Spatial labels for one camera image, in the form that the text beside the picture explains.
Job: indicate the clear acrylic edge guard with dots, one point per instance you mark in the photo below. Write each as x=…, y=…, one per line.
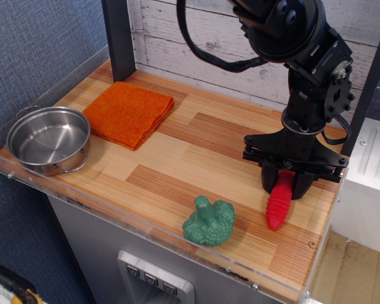
x=197, y=151

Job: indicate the orange folded cloth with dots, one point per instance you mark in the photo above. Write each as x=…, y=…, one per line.
x=127, y=114

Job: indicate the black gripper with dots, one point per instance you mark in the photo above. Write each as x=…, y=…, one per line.
x=296, y=149

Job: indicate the grey toy kitchen cabinet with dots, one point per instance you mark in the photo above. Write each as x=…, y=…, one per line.
x=96, y=243

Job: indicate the red handled metal spoon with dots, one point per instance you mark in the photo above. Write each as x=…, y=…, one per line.
x=279, y=201

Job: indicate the white side counter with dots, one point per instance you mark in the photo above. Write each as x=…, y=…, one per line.
x=356, y=212

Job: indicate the green toy broccoli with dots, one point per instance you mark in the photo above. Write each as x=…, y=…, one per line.
x=210, y=224

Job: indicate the silver button panel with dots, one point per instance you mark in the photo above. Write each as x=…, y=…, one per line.
x=155, y=280

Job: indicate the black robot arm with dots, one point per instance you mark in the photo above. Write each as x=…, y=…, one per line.
x=319, y=63

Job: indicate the black object bottom left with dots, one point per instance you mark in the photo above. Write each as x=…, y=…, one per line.
x=11, y=282

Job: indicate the stainless steel pot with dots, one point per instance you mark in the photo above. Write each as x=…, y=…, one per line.
x=50, y=141

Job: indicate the yellow object bottom left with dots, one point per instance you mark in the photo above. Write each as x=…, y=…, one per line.
x=26, y=297

